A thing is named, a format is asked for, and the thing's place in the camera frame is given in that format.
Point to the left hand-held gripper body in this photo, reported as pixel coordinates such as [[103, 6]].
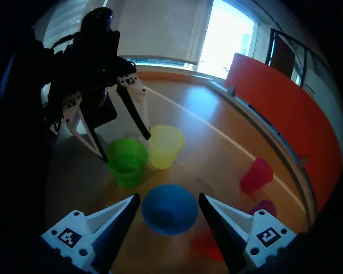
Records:
[[88, 62]]

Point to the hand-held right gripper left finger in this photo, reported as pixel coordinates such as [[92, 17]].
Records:
[[83, 228]]

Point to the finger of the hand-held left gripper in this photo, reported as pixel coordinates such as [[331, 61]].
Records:
[[74, 120], [138, 97]]

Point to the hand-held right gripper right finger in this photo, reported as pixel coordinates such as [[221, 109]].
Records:
[[254, 228]]

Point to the purple plastic cup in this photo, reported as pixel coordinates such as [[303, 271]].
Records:
[[265, 206]]

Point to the pink plastic cup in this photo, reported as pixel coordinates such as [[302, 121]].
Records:
[[255, 177]]

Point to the red plastic cup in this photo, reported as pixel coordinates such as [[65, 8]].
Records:
[[203, 242]]

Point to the yellow plastic cup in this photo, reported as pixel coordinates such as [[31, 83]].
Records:
[[165, 148]]

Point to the green plastic cup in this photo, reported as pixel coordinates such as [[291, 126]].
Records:
[[125, 159]]

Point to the blue plastic cup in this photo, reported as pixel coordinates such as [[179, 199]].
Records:
[[168, 208]]

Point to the red desk screen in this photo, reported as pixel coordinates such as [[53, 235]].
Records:
[[288, 108]]

